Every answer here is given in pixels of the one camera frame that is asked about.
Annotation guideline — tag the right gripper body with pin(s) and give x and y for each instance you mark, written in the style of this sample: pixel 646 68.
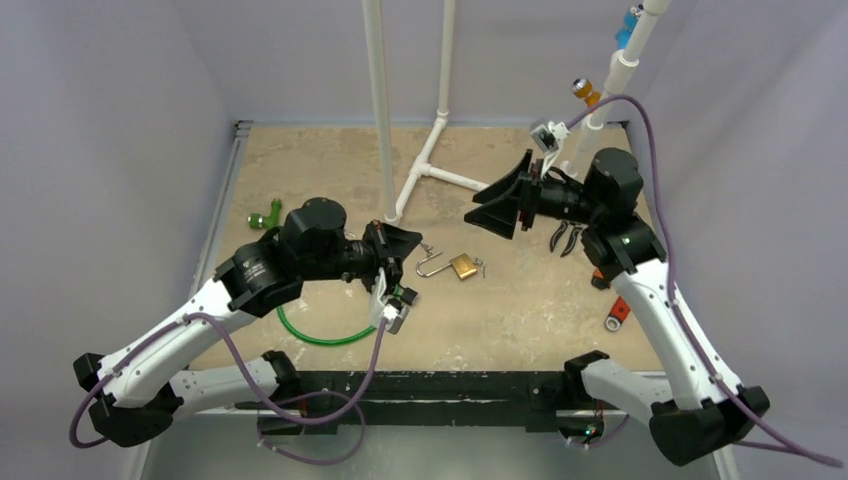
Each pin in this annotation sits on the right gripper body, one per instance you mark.
pixel 527 202

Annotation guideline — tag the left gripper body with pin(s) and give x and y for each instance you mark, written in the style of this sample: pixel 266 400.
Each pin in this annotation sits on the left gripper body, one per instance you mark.
pixel 374 235

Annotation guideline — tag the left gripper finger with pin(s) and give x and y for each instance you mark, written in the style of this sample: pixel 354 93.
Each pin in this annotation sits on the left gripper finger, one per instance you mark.
pixel 401 242
pixel 405 295

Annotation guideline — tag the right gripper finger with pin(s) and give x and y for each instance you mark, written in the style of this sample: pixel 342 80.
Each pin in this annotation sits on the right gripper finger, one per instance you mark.
pixel 498 217
pixel 504 184

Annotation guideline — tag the green cable lock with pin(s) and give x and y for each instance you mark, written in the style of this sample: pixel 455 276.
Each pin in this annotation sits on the green cable lock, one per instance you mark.
pixel 329 320

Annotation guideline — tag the padlock key set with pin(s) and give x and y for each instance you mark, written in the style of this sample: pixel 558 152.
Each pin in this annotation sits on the padlock key set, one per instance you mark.
pixel 481 266

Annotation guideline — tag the brass padlock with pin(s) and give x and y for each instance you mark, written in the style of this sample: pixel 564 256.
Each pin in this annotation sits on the brass padlock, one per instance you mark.
pixel 462 265

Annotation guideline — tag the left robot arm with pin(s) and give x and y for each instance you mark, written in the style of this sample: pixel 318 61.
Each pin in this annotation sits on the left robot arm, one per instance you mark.
pixel 139 391

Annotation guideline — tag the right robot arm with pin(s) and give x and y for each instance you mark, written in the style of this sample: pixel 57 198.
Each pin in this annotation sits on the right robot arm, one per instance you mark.
pixel 701 406

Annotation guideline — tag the black pliers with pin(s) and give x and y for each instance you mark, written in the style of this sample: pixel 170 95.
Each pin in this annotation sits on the black pliers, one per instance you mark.
pixel 571 231

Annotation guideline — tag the orange bit holder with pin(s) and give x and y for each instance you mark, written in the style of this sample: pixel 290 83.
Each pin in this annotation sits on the orange bit holder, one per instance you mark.
pixel 598 281

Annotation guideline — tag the orange valve fitting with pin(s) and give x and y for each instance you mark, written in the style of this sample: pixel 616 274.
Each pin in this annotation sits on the orange valve fitting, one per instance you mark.
pixel 584 90

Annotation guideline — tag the green pipe fitting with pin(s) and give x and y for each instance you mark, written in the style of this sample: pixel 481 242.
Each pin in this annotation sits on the green pipe fitting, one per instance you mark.
pixel 258 221

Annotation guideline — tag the adjustable wrench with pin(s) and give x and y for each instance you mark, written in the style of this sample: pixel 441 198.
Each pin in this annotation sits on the adjustable wrench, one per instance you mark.
pixel 617 315

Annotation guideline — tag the blue valve fitting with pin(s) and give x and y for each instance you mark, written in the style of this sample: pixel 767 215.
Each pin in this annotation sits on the blue valve fitting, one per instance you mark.
pixel 629 22

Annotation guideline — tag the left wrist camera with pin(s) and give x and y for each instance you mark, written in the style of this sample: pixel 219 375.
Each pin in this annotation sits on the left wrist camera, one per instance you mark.
pixel 386 309

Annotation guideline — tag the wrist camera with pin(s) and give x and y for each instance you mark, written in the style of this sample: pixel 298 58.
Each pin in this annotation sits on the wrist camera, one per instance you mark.
pixel 550 137
pixel 386 309

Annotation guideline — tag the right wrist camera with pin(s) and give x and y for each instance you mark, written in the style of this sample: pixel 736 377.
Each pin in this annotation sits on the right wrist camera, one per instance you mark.
pixel 550 137

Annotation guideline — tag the white pvc pipe frame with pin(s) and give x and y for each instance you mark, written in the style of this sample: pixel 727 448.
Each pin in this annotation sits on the white pvc pipe frame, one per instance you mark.
pixel 400 77

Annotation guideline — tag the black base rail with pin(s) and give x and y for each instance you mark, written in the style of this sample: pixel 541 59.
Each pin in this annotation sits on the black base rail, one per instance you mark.
pixel 537 401

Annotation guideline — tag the aluminium frame rail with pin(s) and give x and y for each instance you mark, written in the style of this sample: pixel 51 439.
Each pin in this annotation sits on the aluminium frame rail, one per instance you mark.
pixel 217 226

